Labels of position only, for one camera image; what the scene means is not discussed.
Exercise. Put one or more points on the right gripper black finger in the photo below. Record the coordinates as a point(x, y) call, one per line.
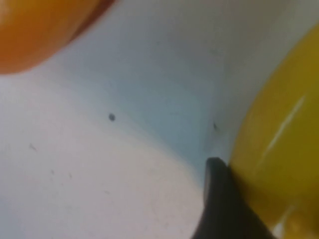
point(224, 211)

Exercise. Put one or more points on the yellow plastic banana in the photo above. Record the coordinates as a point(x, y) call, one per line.
point(279, 149)
point(30, 32)

